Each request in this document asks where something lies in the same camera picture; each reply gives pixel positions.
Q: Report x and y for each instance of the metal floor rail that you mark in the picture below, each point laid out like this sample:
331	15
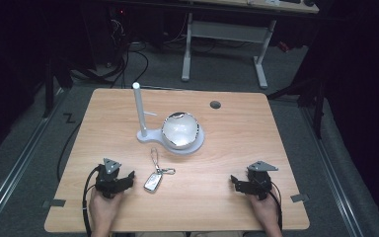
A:
19	158
334	171

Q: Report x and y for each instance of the white-framed wooden desk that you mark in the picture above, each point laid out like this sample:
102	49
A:
227	31

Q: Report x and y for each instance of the black metal stand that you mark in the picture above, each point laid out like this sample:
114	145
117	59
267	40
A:
309	95
49	85

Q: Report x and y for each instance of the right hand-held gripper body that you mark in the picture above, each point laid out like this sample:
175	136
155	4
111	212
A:
260	179

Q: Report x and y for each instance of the person's right hand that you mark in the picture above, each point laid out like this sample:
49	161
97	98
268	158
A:
265	212

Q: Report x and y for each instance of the person's left hand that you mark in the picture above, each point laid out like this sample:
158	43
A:
103	212

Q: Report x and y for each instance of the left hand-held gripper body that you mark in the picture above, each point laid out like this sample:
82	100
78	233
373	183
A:
110	179

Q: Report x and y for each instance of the grey tape piece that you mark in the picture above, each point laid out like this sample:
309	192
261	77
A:
56	203
299	197

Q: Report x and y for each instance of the white stand with post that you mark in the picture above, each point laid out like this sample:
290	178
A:
140	112

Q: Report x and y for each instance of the silver car key fob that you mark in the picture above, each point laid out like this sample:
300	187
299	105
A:
153	183

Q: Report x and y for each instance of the silver metal bowl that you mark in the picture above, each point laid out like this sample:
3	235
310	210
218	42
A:
180	130

